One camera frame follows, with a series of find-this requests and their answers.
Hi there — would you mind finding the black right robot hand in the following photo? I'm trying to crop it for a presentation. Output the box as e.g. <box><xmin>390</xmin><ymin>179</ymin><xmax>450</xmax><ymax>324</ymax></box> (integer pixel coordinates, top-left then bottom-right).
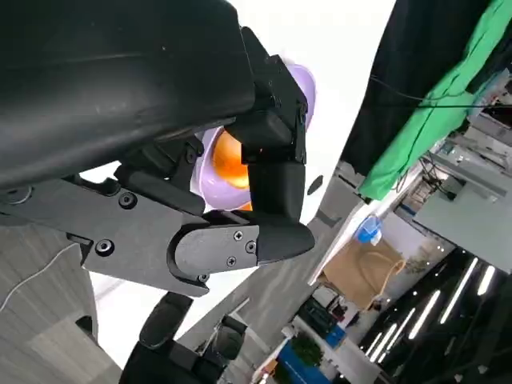
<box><xmin>119</xmin><ymin>291</ymin><xmax>249</xmax><ymax>384</ymax></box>

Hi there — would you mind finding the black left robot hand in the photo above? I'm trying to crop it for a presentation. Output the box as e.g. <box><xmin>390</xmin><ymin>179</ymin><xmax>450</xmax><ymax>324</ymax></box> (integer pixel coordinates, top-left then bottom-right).
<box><xmin>0</xmin><ymin>0</ymin><xmax>317</xmax><ymax>299</ymax></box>

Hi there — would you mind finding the orange and white bread roll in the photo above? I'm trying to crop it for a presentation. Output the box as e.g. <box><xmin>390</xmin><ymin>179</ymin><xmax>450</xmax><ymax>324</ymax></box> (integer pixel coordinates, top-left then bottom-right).
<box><xmin>210</xmin><ymin>131</ymin><xmax>254</xmax><ymax>212</ymax></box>

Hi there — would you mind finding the blue crate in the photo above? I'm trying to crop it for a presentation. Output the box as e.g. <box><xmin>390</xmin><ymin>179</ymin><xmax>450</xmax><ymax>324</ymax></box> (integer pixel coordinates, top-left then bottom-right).
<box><xmin>278</xmin><ymin>323</ymin><xmax>347</xmax><ymax>384</ymax></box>

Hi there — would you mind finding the green potted plant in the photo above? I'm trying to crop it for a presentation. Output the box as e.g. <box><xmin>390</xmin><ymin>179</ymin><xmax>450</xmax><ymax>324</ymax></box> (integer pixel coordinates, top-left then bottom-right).
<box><xmin>290</xmin><ymin>334</ymin><xmax>323</xmax><ymax>367</ymax></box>

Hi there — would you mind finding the lilac plate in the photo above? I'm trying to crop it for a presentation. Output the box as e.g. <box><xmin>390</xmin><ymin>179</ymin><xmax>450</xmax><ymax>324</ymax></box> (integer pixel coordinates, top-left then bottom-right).
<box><xmin>190</xmin><ymin>55</ymin><xmax>319</xmax><ymax>213</ymax></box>

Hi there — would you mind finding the brown paper bag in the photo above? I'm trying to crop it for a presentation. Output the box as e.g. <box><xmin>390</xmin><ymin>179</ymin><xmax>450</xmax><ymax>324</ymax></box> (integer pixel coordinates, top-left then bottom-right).
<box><xmin>322</xmin><ymin>238</ymin><xmax>407</xmax><ymax>311</ymax></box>

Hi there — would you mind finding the blue water bottle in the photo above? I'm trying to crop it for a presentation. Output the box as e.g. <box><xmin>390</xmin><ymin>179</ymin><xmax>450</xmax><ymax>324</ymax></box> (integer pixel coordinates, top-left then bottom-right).
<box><xmin>355</xmin><ymin>214</ymin><xmax>385</xmax><ymax>245</ymax></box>

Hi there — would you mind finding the black curtain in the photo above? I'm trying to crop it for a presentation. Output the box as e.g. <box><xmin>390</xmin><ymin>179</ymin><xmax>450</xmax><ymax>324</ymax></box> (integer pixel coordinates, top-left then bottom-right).
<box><xmin>342</xmin><ymin>0</ymin><xmax>497</xmax><ymax>177</ymax></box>

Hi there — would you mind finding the green hanging cloth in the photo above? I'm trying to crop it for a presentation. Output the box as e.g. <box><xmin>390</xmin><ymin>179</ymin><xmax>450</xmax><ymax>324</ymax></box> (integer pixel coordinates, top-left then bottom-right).
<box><xmin>358</xmin><ymin>0</ymin><xmax>512</xmax><ymax>201</ymax></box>

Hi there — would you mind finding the grey workshop desk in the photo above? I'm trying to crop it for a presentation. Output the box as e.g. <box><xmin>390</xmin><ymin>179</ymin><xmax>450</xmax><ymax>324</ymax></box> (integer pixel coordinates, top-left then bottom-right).
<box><xmin>411</xmin><ymin>67</ymin><xmax>512</xmax><ymax>277</ymax></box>

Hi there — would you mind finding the white floor cable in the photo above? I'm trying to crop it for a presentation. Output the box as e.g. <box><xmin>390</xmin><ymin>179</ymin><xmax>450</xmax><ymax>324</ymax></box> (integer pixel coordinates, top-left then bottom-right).
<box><xmin>0</xmin><ymin>239</ymin><xmax>81</xmax><ymax>313</ymax></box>

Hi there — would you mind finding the thin black overhead cable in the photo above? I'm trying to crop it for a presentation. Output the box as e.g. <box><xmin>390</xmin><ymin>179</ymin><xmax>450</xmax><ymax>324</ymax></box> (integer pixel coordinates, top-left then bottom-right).
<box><xmin>367</xmin><ymin>75</ymin><xmax>512</xmax><ymax>110</ymax></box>

